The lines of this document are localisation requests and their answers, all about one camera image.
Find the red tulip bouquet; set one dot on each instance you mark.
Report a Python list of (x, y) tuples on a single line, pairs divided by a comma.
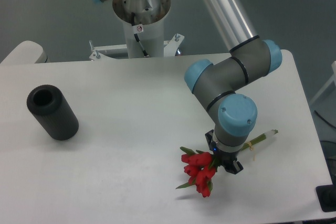
[(201, 166)]

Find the black ribbed cylindrical vase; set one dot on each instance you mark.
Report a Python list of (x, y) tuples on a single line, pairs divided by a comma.
[(50, 108)]

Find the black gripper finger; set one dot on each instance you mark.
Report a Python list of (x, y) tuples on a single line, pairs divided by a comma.
[(209, 137), (233, 167)]

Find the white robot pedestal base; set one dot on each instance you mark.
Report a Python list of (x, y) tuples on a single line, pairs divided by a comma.
[(143, 29)]

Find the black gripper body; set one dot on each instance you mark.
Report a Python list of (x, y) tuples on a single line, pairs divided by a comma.
[(224, 155)]

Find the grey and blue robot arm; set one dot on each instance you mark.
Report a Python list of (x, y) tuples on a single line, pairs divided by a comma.
[(214, 85)]

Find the white furniture frame at right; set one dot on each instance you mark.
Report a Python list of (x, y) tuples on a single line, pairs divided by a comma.
[(325, 90)]

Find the white chair at left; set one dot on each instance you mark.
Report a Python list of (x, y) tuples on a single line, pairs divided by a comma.
[(27, 52)]

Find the black box at table corner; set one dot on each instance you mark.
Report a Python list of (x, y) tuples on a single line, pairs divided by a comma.
[(326, 197)]

